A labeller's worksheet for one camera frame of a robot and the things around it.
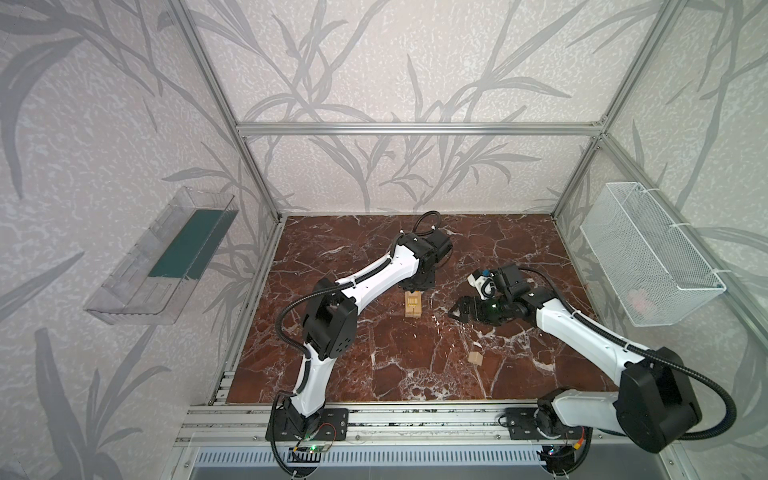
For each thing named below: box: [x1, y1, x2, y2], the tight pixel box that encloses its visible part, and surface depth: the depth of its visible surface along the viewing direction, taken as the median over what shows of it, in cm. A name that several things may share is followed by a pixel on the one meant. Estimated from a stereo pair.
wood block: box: [404, 290, 422, 318], surface depth 93 cm
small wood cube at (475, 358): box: [468, 351, 483, 366], surface depth 86 cm
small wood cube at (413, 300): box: [404, 291, 422, 309], surface depth 93 cm
